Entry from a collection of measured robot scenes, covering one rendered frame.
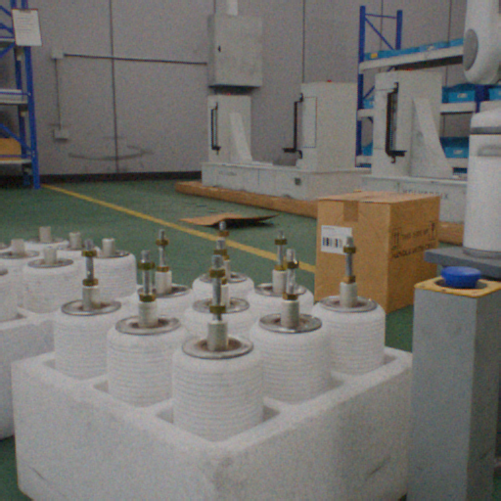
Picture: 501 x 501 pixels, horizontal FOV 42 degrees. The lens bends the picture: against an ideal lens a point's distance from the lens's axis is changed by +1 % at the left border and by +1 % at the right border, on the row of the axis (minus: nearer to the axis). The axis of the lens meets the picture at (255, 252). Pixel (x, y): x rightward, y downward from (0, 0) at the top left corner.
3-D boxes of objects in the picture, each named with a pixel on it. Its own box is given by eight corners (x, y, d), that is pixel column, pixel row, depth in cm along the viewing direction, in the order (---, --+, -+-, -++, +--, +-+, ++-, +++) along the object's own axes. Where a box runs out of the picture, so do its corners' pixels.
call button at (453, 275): (451, 282, 71) (452, 264, 71) (486, 288, 69) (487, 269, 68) (433, 289, 69) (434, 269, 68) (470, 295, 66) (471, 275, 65)
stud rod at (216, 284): (212, 325, 67) (211, 254, 66) (221, 325, 67) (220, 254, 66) (212, 328, 66) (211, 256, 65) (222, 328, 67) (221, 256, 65)
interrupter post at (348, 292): (360, 309, 84) (361, 284, 83) (342, 310, 83) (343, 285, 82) (352, 304, 86) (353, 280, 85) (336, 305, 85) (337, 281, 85)
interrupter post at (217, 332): (202, 352, 67) (202, 321, 66) (212, 345, 69) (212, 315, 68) (222, 355, 66) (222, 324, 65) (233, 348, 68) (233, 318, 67)
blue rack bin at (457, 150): (478, 157, 678) (478, 136, 674) (508, 158, 645) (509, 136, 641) (442, 158, 654) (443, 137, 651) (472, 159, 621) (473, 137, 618)
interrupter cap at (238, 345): (167, 356, 66) (166, 349, 65) (204, 336, 72) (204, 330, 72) (233, 367, 62) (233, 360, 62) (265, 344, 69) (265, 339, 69)
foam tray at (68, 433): (225, 402, 115) (224, 304, 112) (423, 481, 89) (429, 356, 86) (18, 489, 87) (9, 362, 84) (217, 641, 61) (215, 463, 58)
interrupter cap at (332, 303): (387, 312, 82) (387, 307, 82) (332, 317, 80) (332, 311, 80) (362, 298, 89) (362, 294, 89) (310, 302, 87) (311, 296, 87)
